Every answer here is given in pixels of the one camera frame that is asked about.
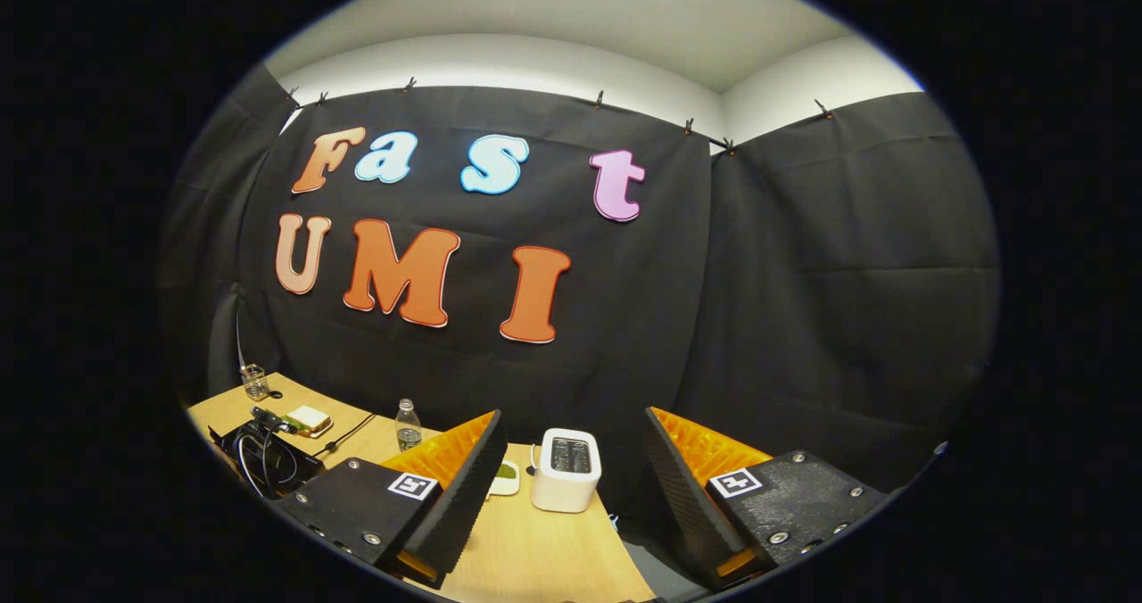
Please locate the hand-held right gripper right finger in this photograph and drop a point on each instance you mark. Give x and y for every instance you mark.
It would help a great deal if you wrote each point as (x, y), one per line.
(682, 505)

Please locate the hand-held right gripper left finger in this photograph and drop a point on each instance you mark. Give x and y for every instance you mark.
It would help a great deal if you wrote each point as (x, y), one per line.
(459, 505)

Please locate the black induction cooktop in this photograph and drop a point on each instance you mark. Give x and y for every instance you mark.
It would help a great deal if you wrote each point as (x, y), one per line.
(299, 474)

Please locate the white divided bean dish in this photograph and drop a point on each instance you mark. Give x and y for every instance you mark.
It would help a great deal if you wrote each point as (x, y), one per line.
(505, 478)

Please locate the clear plastic water bottle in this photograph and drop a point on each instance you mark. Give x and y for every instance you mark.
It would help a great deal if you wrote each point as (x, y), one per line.
(408, 429)

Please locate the white toaster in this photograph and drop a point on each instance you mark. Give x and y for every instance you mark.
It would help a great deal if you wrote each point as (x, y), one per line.
(564, 487)

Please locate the small white plate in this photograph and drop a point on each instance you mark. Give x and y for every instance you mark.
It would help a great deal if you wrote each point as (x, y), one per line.
(319, 431)

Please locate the sandwich with lettuce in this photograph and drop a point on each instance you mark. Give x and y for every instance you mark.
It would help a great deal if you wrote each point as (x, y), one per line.
(310, 418)

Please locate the black backdrop cloth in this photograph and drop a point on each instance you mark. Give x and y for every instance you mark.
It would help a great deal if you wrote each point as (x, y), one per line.
(803, 318)

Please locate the dark chair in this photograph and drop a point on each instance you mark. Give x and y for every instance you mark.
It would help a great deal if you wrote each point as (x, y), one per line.
(223, 344)

